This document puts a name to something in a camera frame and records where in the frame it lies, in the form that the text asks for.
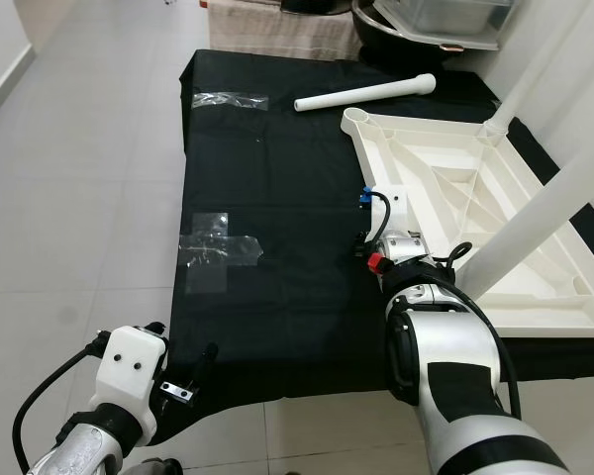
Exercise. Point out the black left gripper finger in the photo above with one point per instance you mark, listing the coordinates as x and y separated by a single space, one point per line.
154 328
205 364

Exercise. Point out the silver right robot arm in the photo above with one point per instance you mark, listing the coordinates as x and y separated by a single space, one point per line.
475 396

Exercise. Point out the white plastic children table top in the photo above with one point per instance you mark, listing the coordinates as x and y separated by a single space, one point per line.
436 158

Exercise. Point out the black table cloth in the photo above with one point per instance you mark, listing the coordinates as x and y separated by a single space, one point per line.
287 297

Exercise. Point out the clear tape cross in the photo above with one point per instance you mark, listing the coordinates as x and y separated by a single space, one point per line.
213 249

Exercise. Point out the clear tape strip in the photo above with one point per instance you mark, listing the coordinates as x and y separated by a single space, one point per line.
231 100

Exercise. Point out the black wok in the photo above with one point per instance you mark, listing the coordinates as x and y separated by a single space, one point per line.
376 40

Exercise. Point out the beige fabric bench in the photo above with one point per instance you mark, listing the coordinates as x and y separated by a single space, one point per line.
277 35

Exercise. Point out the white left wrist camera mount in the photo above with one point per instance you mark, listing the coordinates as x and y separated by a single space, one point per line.
134 361

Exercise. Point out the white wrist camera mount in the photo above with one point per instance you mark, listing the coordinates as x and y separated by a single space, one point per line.
134 361
398 210

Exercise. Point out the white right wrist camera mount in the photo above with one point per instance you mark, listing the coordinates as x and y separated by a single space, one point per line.
398 210

